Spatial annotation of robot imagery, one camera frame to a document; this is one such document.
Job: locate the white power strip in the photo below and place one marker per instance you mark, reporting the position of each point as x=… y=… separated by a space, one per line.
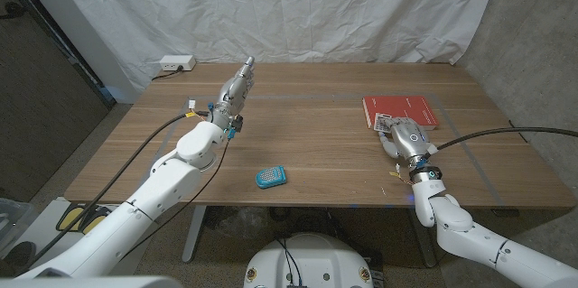
x=177 y=62

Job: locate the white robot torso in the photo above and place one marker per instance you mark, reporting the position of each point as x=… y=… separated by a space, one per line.
x=316 y=261

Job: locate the yellow foot pedal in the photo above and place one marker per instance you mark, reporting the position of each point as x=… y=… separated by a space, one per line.
x=95 y=222
x=72 y=219

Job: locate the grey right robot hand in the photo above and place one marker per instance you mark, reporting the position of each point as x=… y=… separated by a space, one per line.
x=408 y=139

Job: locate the clear plastic bin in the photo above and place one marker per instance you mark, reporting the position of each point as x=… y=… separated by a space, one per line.
x=13 y=220

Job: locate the red book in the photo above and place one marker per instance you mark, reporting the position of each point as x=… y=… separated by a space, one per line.
x=397 y=105

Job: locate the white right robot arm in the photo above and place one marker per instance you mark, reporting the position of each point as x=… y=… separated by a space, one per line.
x=460 y=229

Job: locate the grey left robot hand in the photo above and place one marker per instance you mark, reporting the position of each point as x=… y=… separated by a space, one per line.
x=232 y=96

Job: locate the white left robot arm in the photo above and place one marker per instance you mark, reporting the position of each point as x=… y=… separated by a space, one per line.
x=167 y=179

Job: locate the white grey calculator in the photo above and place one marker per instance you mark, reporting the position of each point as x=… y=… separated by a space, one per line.
x=378 y=118

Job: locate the white wrinkled backdrop cloth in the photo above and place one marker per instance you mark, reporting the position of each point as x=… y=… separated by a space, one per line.
x=271 y=8

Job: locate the grey table leg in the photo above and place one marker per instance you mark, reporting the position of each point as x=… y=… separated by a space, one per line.
x=194 y=234
x=422 y=245

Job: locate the dark perforated wall panel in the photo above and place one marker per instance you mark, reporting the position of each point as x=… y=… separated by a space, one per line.
x=40 y=98

